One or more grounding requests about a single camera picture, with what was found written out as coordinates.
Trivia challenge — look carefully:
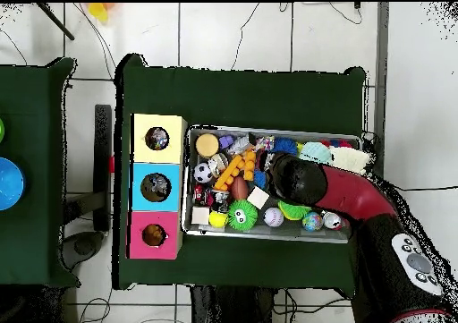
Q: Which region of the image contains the brown toy football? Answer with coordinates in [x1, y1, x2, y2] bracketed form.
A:
[231, 177, 250, 201]

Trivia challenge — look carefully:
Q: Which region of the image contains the grey metal beam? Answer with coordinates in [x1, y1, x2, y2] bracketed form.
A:
[367, 2, 391, 188]

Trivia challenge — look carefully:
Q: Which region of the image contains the green cloth side table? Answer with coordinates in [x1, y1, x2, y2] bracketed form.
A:
[0, 56, 79, 288]

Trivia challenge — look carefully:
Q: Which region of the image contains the small wooden cube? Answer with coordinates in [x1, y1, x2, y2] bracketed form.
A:
[191, 207, 212, 226]
[247, 186, 270, 209]

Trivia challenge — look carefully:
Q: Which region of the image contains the blue spiky ball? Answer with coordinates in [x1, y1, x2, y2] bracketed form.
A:
[273, 137, 300, 156]

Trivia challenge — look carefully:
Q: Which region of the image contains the multicolour cartoon print cloth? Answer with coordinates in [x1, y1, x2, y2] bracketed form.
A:
[146, 128, 169, 150]

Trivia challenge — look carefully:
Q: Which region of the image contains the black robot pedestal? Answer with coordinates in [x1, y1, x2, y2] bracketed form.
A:
[189, 285, 282, 323]

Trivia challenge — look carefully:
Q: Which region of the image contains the white toy baseball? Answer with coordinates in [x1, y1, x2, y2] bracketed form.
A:
[263, 207, 285, 228]

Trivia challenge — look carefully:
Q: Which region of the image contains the blue round disc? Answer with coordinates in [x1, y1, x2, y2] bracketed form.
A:
[0, 157, 26, 211]

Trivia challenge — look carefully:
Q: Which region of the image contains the black white toy soccer ball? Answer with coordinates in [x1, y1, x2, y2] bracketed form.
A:
[193, 163, 215, 184]

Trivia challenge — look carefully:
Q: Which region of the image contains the yellow floor object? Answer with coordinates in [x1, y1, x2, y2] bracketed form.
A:
[87, 3, 112, 23]

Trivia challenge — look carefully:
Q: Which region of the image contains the yellow rubber duck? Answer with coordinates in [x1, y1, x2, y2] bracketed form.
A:
[144, 225, 165, 246]

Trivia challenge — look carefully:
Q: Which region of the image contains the shallow clear mesh bin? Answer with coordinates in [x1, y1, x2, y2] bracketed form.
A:
[182, 125, 361, 245]

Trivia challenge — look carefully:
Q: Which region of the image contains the black rod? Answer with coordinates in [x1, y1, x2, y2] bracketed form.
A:
[35, 3, 76, 41]

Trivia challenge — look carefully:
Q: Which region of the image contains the black chair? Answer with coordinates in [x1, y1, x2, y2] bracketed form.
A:
[63, 104, 115, 270]

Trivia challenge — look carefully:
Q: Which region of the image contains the mint green cloth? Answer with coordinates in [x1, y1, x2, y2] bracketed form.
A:
[299, 141, 334, 165]

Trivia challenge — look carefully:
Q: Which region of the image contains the orange plastic toy brick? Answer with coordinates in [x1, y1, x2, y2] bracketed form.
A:
[214, 149, 258, 192]

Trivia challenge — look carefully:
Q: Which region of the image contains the cream yellow cloth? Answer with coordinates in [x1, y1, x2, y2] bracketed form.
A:
[330, 146, 375, 175]

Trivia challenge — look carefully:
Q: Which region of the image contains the yellow ball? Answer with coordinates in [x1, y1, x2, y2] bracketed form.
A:
[208, 210, 230, 230]

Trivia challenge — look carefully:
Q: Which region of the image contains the globe print ball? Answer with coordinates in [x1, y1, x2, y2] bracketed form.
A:
[301, 211, 325, 233]

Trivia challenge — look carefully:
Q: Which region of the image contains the black cable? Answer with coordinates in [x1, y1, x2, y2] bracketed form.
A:
[360, 131, 458, 195]
[230, 2, 262, 72]

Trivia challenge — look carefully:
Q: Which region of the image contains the large light green spiky ball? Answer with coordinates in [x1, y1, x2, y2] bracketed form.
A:
[277, 200, 312, 222]

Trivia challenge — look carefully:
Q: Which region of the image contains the peach orange ball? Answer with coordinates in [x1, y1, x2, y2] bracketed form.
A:
[196, 133, 220, 159]

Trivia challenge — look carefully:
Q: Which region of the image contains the wooden box with three holes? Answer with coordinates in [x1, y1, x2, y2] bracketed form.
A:
[127, 113, 187, 261]

